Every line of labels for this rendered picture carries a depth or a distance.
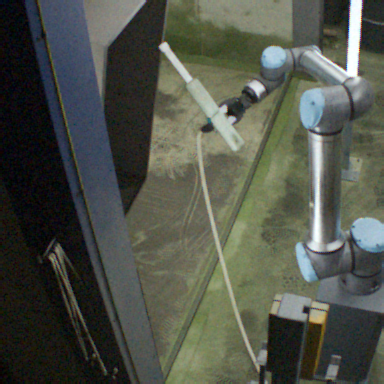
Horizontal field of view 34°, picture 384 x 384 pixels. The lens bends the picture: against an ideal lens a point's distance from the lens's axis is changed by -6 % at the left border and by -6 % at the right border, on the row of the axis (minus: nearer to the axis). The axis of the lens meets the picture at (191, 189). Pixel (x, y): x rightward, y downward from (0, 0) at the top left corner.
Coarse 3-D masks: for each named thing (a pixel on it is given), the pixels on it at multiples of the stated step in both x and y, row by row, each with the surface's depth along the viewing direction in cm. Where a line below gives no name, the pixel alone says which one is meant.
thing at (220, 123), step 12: (168, 48) 241; (180, 72) 243; (192, 84) 242; (192, 96) 246; (204, 96) 243; (204, 108) 244; (216, 108) 244; (216, 120) 244; (204, 132) 263; (216, 132) 250; (228, 132) 245; (228, 144) 248; (240, 144) 246
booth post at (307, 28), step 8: (296, 0) 401; (304, 0) 398; (312, 0) 396; (320, 0) 397; (296, 8) 405; (304, 8) 403; (312, 8) 401; (320, 8) 402; (296, 16) 409; (304, 16) 407; (312, 16) 405; (320, 16) 407; (296, 24) 414; (304, 24) 412; (312, 24) 409; (320, 24) 412; (296, 32) 418; (304, 32) 416; (312, 32) 414; (320, 32) 417; (296, 40) 423; (304, 40) 421; (312, 40) 418; (320, 40) 423; (320, 48) 429; (296, 72) 442; (304, 72) 439; (304, 80) 444; (312, 80) 442
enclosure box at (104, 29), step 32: (96, 0) 209; (128, 0) 211; (160, 0) 245; (96, 32) 197; (128, 32) 262; (160, 32) 257; (96, 64) 199; (128, 64) 274; (128, 96) 287; (128, 128) 301; (128, 160) 316; (128, 192) 314
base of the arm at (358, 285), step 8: (352, 272) 237; (344, 280) 244; (352, 280) 239; (360, 280) 237; (368, 280) 237; (376, 280) 238; (344, 288) 244; (352, 288) 240; (360, 288) 239; (368, 288) 239; (376, 288) 240
